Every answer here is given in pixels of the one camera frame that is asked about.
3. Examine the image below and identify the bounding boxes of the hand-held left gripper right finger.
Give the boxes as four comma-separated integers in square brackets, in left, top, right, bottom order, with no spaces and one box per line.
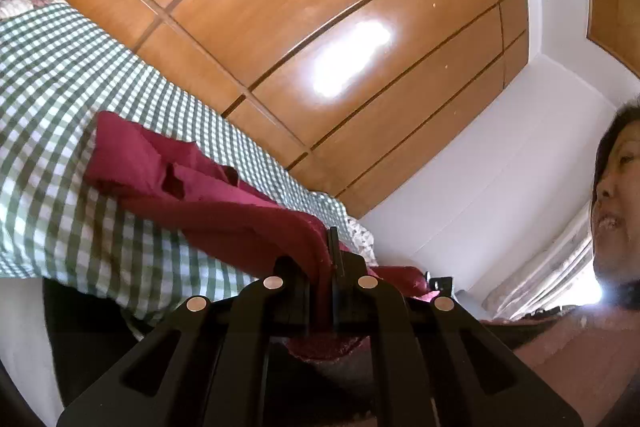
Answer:
[326,226,585,427]

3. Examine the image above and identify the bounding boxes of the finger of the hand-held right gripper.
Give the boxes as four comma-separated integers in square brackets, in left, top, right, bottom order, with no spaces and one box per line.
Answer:
[427,276,455,296]

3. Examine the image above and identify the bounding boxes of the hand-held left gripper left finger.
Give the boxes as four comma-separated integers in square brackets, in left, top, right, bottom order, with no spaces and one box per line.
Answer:
[56,256,323,427]

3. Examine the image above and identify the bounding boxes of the dark red knit sweater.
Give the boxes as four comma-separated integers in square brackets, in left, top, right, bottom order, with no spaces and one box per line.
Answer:
[82,111,432,360]

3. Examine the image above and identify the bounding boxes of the light patterned curtain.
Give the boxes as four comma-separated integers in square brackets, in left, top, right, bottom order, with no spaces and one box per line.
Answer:
[482,202,607,323]

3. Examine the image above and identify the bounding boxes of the person's pink top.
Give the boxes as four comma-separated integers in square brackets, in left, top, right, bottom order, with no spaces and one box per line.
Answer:
[480,302,640,427]

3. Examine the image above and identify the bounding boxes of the person's head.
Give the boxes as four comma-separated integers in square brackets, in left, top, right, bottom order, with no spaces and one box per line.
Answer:
[590,94,640,308]

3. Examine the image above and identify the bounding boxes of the wooden wardrobe doors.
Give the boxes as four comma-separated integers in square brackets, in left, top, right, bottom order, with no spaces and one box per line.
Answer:
[0,0,531,218]

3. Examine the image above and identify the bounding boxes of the green white checked blanket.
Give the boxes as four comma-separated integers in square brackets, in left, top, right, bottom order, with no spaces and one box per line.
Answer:
[0,2,361,329]

